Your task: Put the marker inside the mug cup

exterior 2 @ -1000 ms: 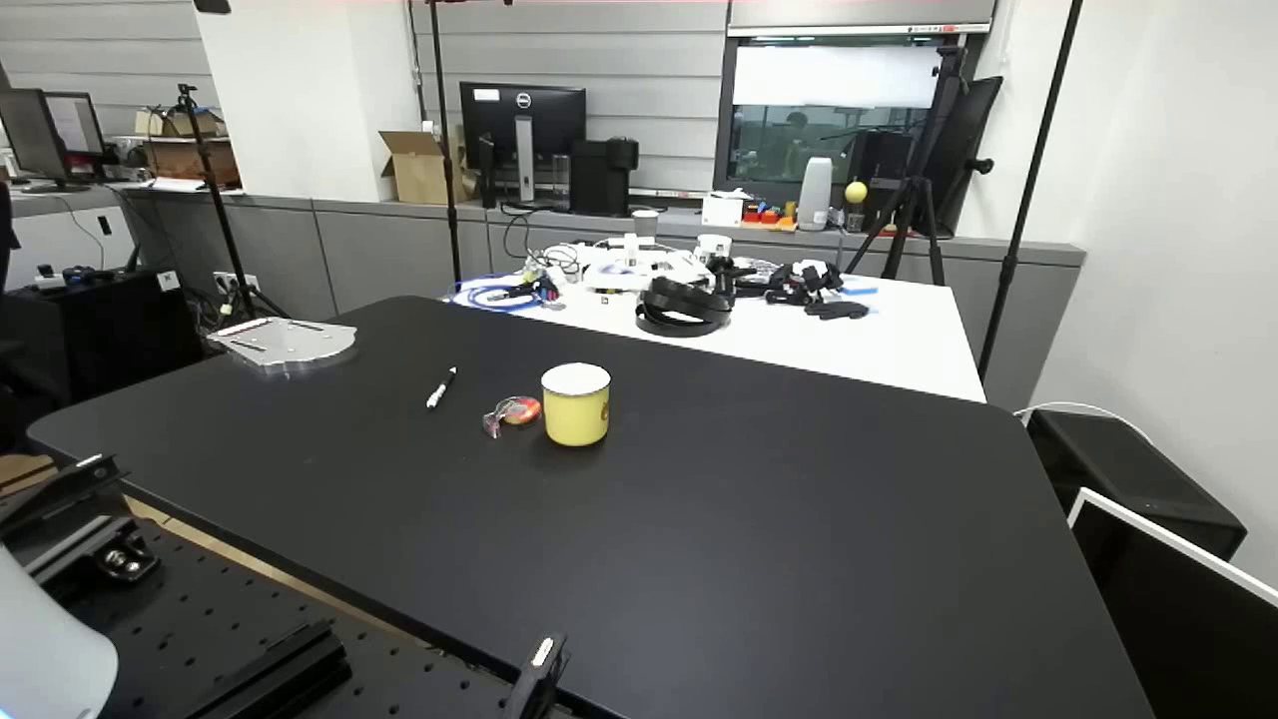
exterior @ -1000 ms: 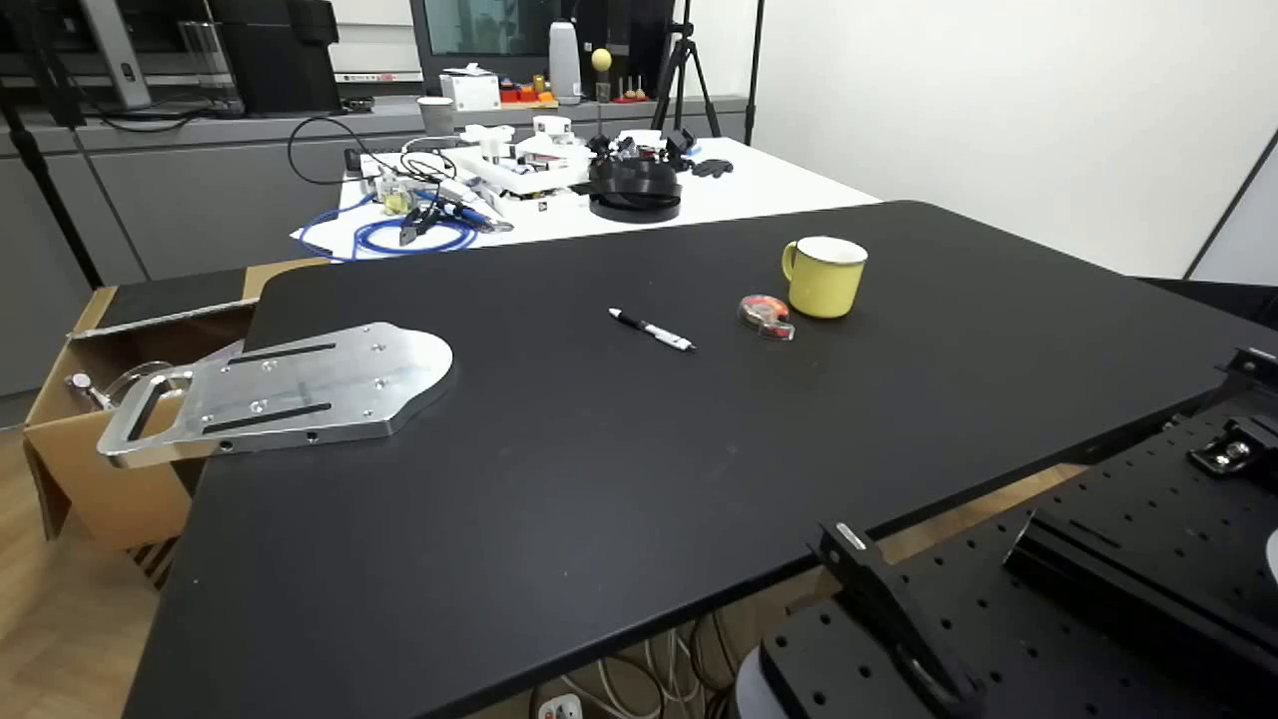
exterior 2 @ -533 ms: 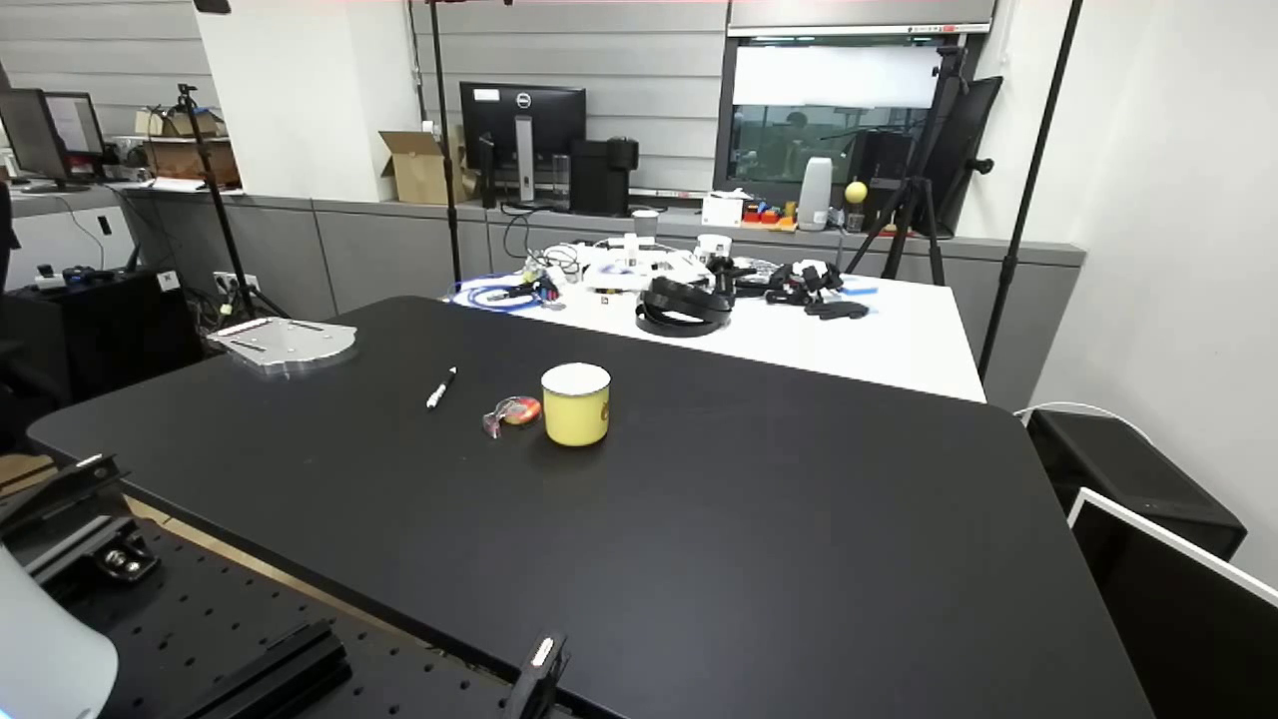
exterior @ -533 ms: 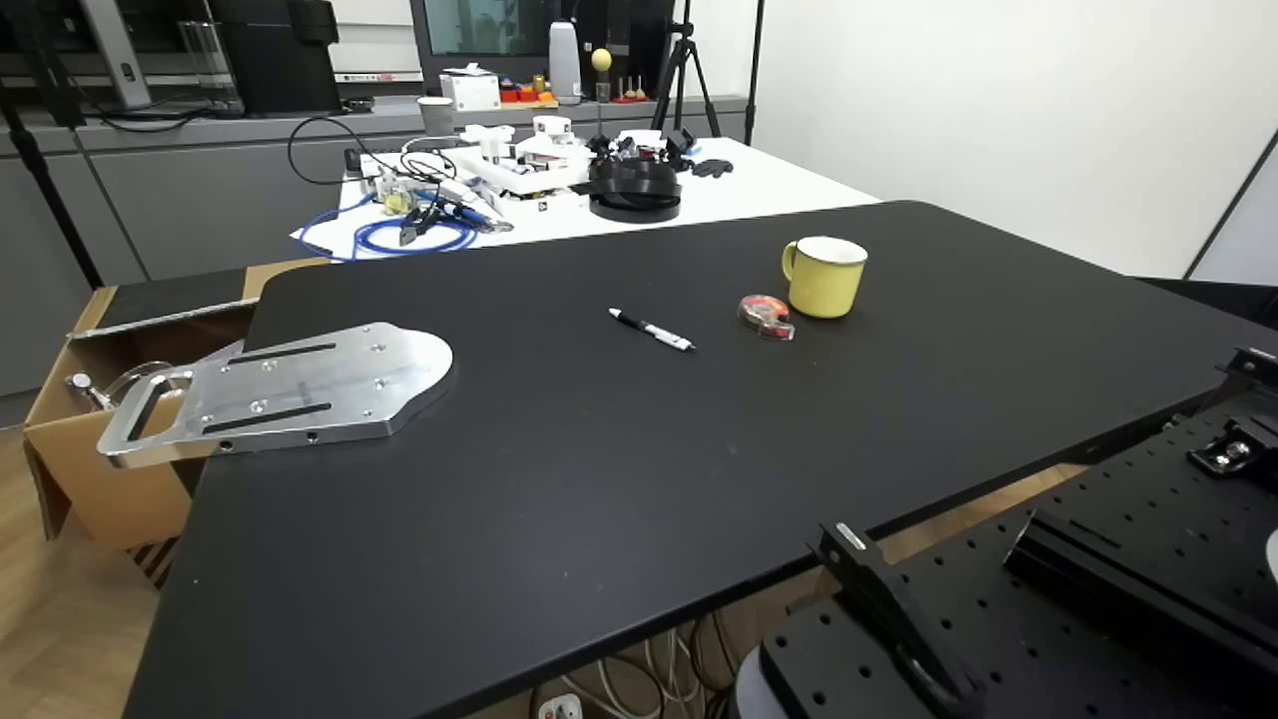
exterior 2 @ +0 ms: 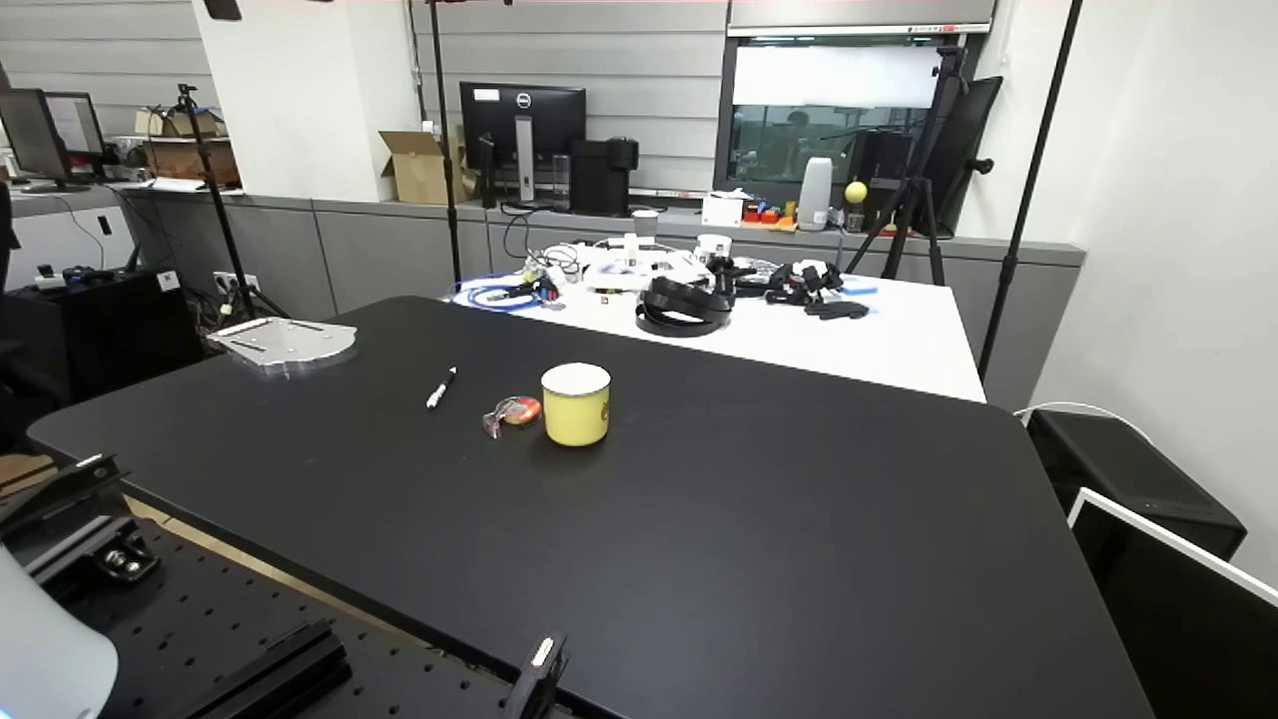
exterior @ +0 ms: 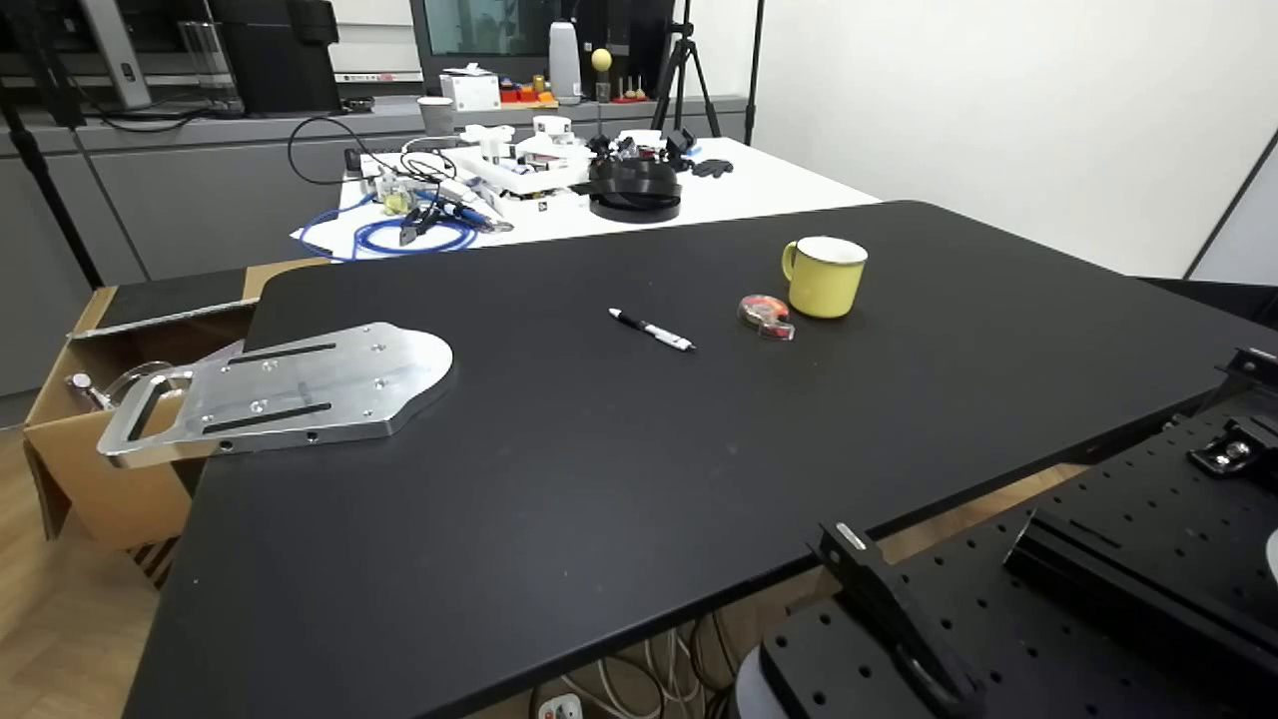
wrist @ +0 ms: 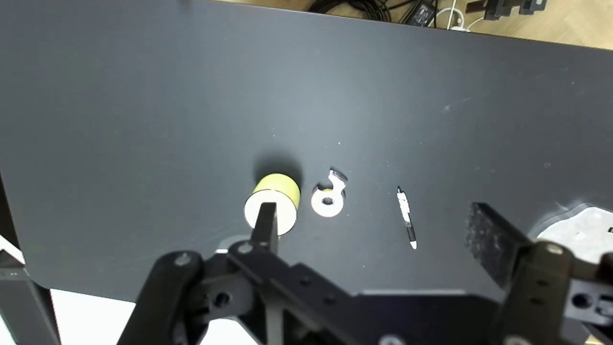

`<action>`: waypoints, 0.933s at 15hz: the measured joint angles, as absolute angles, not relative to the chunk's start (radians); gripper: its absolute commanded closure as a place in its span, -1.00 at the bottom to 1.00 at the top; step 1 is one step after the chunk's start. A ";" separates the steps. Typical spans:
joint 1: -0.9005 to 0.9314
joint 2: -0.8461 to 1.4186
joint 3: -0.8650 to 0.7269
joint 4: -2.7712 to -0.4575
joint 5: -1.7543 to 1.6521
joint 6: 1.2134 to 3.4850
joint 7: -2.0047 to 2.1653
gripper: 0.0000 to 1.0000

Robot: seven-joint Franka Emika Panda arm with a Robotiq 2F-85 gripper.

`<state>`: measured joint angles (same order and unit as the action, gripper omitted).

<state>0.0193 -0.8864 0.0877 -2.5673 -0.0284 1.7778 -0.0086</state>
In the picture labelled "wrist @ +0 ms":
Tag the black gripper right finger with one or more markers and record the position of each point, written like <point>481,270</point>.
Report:
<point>542,293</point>

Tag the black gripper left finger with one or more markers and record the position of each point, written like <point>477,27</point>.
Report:
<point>191,293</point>

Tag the black and white marker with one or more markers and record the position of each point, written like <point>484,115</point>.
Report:
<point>404,207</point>

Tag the yellow mug white inside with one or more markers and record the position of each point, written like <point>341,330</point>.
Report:
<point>285,207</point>

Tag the black power adapter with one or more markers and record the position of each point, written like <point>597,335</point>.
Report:
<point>421,11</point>

